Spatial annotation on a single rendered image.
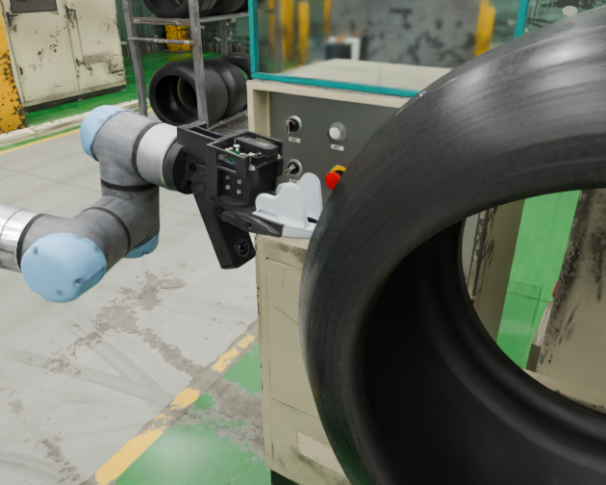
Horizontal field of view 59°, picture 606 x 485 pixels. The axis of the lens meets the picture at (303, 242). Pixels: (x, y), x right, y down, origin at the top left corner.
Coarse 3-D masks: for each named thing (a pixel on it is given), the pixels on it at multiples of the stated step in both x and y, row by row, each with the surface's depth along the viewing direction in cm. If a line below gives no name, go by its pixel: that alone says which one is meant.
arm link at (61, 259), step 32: (0, 224) 60; (32, 224) 60; (64, 224) 61; (96, 224) 62; (0, 256) 60; (32, 256) 57; (64, 256) 57; (96, 256) 60; (32, 288) 59; (64, 288) 58
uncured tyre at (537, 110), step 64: (512, 64) 33; (576, 64) 31; (384, 128) 41; (448, 128) 35; (512, 128) 32; (576, 128) 30; (384, 192) 38; (448, 192) 35; (512, 192) 33; (320, 256) 45; (384, 256) 40; (448, 256) 68; (320, 320) 46; (384, 320) 68; (448, 320) 72; (320, 384) 50; (384, 384) 65; (448, 384) 72; (512, 384) 70; (384, 448) 51; (448, 448) 67; (512, 448) 70; (576, 448) 68
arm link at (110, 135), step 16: (96, 112) 68; (112, 112) 67; (128, 112) 68; (96, 128) 66; (112, 128) 65; (128, 128) 65; (144, 128) 64; (96, 144) 67; (112, 144) 65; (128, 144) 64; (96, 160) 70; (112, 160) 66; (128, 160) 65; (112, 176) 68; (128, 176) 67
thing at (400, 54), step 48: (288, 0) 107; (336, 0) 101; (384, 0) 96; (432, 0) 92; (480, 0) 88; (528, 0) 84; (288, 48) 111; (336, 48) 105; (384, 48) 100; (432, 48) 95; (480, 48) 91
